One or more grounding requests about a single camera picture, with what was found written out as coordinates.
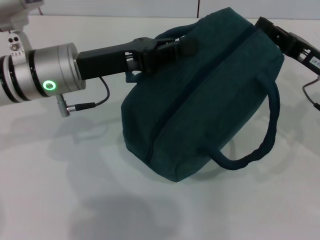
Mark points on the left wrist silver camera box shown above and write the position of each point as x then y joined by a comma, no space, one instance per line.
17,12

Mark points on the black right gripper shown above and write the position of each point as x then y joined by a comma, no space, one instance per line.
305,55

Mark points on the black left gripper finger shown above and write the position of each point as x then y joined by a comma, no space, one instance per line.
186,47

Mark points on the dark teal insulated lunch bag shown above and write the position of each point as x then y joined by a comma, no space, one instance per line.
200,105

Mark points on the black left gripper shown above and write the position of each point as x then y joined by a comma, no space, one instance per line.
107,62

